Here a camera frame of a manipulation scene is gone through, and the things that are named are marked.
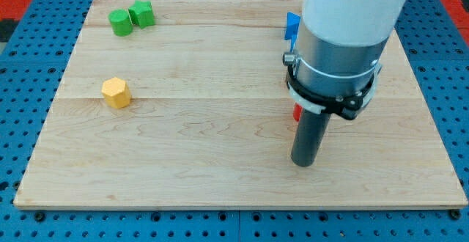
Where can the yellow hexagon block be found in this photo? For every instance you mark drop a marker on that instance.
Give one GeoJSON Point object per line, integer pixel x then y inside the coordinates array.
{"type": "Point", "coordinates": [116, 93]}

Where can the green star block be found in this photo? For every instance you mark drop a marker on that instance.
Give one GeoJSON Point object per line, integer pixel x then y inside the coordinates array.
{"type": "Point", "coordinates": [141, 14]}

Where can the red block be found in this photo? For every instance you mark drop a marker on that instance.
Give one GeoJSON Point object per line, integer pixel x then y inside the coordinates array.
{"type": "Point", "coordinates": [297, 112]}

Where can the blue triangle block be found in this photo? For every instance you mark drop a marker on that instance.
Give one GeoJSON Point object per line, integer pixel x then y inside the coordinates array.
{"type": "Point", "coordinates": [291, 29]}

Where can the light wooden board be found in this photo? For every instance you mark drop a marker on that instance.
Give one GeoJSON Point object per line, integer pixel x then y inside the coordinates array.
{"type": "Point", "coordinates": [210, 125]}

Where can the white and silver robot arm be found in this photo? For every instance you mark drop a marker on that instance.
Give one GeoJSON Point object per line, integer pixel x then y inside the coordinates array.
{"type": "Point", "coordinates": [333, 66]}

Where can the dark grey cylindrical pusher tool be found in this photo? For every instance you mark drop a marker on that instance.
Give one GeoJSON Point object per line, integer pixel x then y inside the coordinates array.
{"type": "Point", "coordinates": [310, 131]}

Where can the green cylinder block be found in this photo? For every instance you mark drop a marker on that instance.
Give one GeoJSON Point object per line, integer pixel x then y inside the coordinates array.
{"type": "Point", "coordinates": [120, 22]}

